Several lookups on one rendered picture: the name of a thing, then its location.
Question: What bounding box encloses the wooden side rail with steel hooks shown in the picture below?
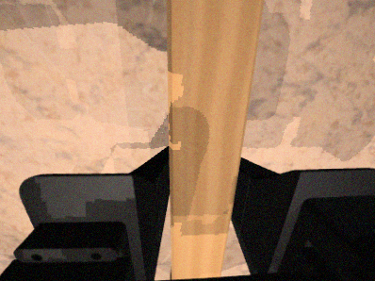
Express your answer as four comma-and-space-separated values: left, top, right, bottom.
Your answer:
166, 0, 265, 279

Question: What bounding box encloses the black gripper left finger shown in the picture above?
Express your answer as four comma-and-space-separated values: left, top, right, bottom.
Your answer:
19, 146, 170, 281

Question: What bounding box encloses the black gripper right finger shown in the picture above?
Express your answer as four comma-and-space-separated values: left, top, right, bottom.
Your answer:
231, 157, 375, 274

